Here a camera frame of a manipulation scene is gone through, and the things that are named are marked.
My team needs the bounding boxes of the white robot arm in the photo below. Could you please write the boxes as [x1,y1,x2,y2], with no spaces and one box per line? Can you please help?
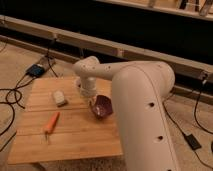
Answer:
[73,56,181,171]

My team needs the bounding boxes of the dark purple ceramic bowl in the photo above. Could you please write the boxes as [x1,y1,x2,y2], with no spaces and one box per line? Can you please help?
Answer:
[89,95,113,119]

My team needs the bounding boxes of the wooden rail frame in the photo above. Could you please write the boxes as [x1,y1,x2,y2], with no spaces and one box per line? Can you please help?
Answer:
[0,15,213,81]

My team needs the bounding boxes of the black cable right side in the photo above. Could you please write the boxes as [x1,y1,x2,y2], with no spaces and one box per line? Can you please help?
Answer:
[161,74,213,161]

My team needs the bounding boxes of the wooden slatted table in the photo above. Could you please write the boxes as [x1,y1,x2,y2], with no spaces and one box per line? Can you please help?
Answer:
[8,77,122,164]

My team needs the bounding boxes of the black power adapter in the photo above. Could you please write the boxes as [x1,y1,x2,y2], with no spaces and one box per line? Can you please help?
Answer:
[184,134,201,150]

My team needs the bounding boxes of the blue power box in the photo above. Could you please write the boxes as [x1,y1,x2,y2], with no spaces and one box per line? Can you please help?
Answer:
[26,64,45,78]

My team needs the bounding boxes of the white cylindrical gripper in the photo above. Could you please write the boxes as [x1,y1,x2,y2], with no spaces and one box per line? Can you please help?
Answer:
[78,77,97,97]

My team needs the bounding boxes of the orange toy carrot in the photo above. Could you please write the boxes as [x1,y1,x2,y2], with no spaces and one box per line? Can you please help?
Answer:
[43,112,60,142]

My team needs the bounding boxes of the black cables on floor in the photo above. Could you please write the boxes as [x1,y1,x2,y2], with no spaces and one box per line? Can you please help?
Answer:
[0,39,59,153]

